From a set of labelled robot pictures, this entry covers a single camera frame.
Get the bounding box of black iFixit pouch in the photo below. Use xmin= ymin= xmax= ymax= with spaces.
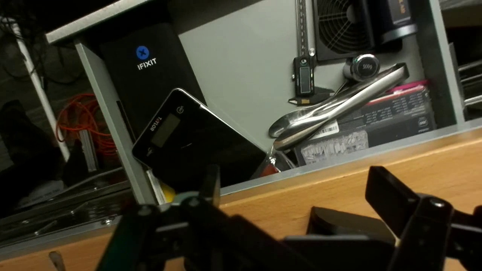
xmin=95 ymin=21 xmax=208 ymax=144

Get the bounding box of black digital scale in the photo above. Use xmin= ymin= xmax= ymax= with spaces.
xmin=131 ymin=87 xmax=277 ymax=194

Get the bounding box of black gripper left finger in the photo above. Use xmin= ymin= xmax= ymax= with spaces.
xmin=197 ymin=164 xmax=223 ymax=207

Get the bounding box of black box with pink edge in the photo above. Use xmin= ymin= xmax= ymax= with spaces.
xmin=321 ymin=81 xmax=437 ymax=149

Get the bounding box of clear plastic parts bag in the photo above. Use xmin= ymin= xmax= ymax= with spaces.
xmin=294 ymin=126 xmax=372 ymax=168

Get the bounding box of silver metal cylinder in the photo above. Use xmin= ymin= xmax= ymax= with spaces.
xmin=342 ymin=51 xmax=381 ymax=84

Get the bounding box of black digital caliper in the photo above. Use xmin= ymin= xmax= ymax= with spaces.
xmin=288 ymin=0 xmax=334 ymax=108

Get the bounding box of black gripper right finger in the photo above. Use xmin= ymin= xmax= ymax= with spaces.
xmin=364 ymin=165 xmax=429 ymax=238

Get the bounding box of small yellow object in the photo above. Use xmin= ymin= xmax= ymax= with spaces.
xmin=158 ymin=183 xmax=178 ymax=204

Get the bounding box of black device with red label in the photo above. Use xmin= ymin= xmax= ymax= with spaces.
xmin=373 ymin=0 xmax=419 ymax=46

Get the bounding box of white pole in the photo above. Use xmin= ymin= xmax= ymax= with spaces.
xmin=1 ymin=16 xmax=72 ymax=162

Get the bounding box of orange extension cord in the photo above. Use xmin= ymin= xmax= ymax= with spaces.
xmin=53 ymin=91 xmax=120 ymax=159

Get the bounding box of black cooling fan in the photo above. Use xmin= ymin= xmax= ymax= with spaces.
xmin=312 ymin=0 xmax=376 ymax=63

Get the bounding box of black workbench cabinet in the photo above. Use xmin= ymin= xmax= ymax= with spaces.
xmin=0 ymin=0 xmax=482 ymax=262

